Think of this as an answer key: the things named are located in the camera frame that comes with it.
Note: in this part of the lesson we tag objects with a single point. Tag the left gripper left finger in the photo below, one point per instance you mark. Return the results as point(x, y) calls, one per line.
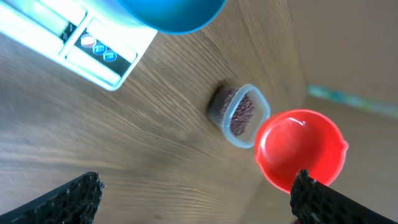
point(77, 201)

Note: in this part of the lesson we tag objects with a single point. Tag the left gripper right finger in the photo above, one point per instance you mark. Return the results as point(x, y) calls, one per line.
point(313, 202)

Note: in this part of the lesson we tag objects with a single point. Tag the red measuring scoop blue handle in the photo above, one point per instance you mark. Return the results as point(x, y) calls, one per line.
point(299, 139)

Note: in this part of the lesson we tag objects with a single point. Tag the white digital kitchen scale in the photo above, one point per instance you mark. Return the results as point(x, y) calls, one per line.
point(99, 40)

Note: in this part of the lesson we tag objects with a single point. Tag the blue plastic bowl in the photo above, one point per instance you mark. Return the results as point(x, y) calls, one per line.
point(174, 16)

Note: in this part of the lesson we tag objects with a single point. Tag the red adzuki beans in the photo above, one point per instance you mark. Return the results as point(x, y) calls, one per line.
point(242, 115)

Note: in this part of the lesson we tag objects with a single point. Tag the clear plastic container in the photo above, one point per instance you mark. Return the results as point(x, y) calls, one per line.
point(262, 112)

